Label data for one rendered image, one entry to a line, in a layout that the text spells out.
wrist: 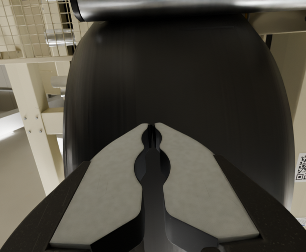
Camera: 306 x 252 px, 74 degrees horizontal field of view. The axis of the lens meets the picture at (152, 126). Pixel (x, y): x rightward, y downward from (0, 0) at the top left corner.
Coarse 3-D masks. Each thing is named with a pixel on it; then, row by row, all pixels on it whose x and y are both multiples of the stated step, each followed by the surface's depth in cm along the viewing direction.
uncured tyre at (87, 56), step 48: (96, 48) 25; (144, 48) 25; (192, 48) 24; (240, 48) 24; (96, 96) 23; (144, 96) 22; (192, 96) 22; (240, 96) 22; (96, 144) 22; (240, 144) 21; (288, 144) 24; (144, 192) 22; (288, 192) 24; (144, 240) 23
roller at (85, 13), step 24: (72, 0) 25; (96, 0) 25; (120, 0) 25; (144, 0) 25; (168, 0) 25; (192, 0) 25; (216, 0) 25; (240, 0) 25; (264, 0) 25; (288, 0) 25
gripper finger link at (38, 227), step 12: (84, 168) 9; (72, 180) 8; (60, 192) 8; (72, 192) 8; (48, 204) 7; (60, 204) 7; (36, 216) 7; (48, 216) 7; (60, 216) 7; (24, 228) 6; (36, 228) 6; (48, 228) 6; (12, 240) 6; (24, 240) 6; (36, 240) 6; (48, 240) 6
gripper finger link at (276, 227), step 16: (224, 160) 9; (240, 176) 8; (240, 192) 7; (256, 192) 7; (256, 208) 7; (272, 208) 7; (256, 224) 6; (272, 224) 6; (288, 224) 6; (240, 240) 6; (256, 240) 6; (272, 240) 6; (288, 240) 6; (304, 240) 6
